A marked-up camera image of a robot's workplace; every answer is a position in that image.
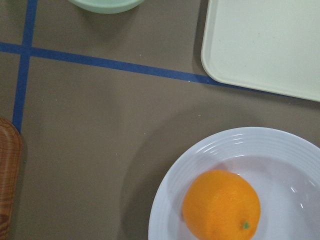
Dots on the cream bear tray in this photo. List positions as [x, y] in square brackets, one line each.
[266, 45]

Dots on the wooden cutting board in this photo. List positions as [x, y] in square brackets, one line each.
[10, 156]

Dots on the white round plate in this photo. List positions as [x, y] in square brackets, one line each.
[284, 170]

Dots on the orange fruit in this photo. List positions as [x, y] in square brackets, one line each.
[221, 205]

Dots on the green bowl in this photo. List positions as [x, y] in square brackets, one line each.
[106, 6]

